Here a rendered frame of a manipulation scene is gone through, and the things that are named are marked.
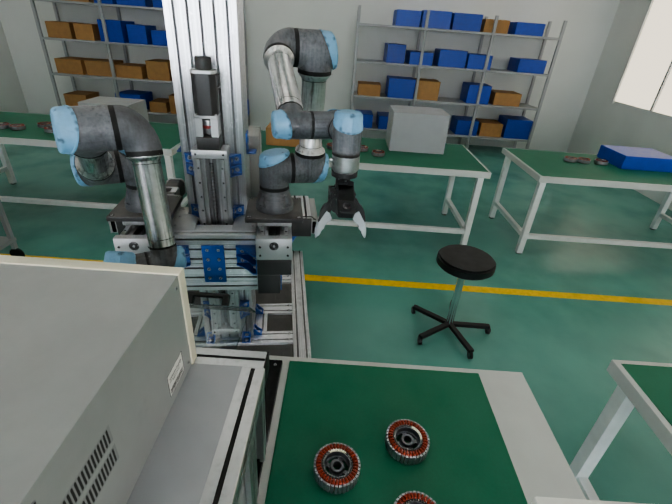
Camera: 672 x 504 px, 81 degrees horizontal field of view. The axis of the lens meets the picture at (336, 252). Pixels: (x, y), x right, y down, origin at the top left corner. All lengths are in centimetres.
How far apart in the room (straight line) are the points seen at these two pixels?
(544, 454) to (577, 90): 744
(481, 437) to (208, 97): 140
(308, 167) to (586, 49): 708
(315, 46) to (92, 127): 70
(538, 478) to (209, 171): 148
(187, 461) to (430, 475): 64
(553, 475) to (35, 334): 114
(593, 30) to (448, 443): 760
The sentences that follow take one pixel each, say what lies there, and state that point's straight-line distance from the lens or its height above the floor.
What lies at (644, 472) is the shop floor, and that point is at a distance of 252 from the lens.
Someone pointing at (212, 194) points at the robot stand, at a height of 106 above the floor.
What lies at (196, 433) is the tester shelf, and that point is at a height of 111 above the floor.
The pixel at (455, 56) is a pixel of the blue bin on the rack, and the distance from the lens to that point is 694.
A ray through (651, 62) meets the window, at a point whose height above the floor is 156.
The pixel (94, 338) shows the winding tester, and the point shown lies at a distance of 61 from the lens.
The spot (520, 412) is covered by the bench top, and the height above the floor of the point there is 75.
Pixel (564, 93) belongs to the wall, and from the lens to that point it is 823.
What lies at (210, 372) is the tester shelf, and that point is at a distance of 80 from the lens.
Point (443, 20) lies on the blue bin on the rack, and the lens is 688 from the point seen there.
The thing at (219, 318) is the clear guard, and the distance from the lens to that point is 100.
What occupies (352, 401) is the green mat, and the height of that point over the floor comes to 75.
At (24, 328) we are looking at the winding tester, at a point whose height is 132.
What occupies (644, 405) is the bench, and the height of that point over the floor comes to 73.
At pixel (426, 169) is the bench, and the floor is 74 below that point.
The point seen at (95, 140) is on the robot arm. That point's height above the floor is 140.
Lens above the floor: 169
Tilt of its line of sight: 30 degrees down
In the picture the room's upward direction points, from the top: 4 degrees clockwise
